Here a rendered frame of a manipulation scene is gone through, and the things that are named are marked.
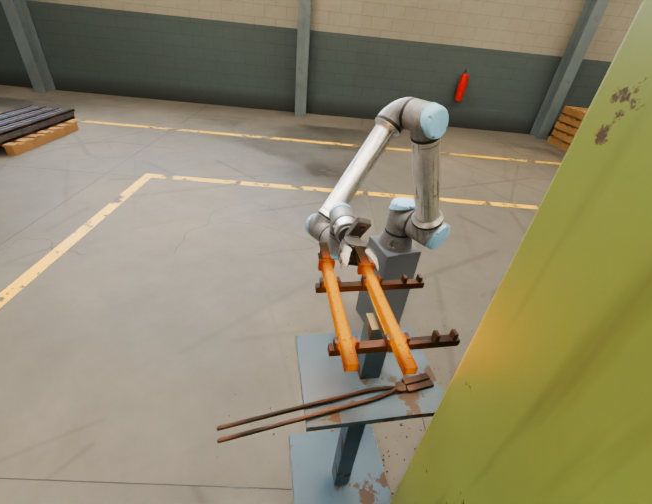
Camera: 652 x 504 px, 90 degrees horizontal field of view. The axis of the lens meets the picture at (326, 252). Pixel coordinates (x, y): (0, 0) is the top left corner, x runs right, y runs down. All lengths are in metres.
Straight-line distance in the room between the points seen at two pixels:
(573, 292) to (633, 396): 0.10
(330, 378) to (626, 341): 0.77
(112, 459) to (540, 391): 1.71
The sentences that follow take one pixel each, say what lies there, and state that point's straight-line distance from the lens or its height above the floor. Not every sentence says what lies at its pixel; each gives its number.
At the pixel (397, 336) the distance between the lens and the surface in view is 0.78.
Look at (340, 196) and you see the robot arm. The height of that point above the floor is 1.03.
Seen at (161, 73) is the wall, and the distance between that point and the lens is 8.32.
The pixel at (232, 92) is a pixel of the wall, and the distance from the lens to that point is 7.90.
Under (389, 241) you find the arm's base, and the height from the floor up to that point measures 0.65.
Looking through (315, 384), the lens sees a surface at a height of 0.76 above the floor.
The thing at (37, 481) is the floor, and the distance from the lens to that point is 1.97.
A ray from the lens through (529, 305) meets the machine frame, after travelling 0.47.
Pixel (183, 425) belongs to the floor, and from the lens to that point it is 1.86.
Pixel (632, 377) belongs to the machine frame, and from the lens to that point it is 0.38.
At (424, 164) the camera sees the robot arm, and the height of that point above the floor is 1.17.
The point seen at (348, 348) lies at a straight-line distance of 0.73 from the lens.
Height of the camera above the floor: 1.59
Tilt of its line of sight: 34 degrees down
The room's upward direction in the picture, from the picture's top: 6 degrees clockwise
